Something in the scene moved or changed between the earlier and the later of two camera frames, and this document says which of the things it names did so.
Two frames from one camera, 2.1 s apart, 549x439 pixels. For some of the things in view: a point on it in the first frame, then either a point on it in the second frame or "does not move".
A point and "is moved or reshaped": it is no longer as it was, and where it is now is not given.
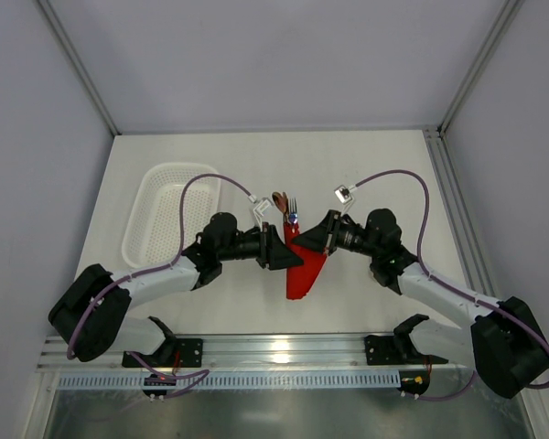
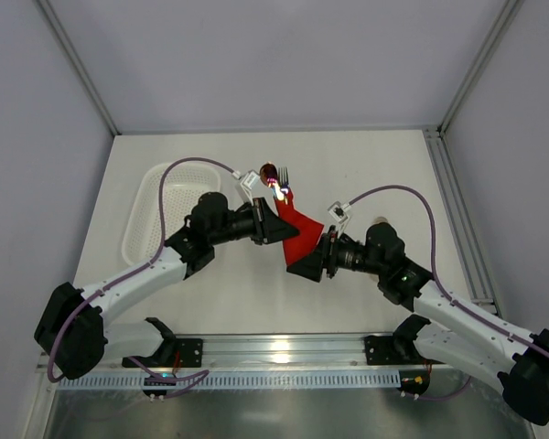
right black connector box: x=414 y=380 does not move
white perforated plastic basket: x=152 y=235 does not move
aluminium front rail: x=283 y=352 does not move
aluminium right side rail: x=458 y=213 does not move
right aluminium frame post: x=505 y=16 does not move
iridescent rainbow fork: x=293 y=215 -> x=283 y=182
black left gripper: x=264 y=246 -> x=260 y=220
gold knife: x=286 y=210 -> x=279 y=193
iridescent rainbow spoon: x=280 y=201 -> x=268 y=174
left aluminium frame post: x=69 y=48 does not move
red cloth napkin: x=300 y=279 is moved or reshaped
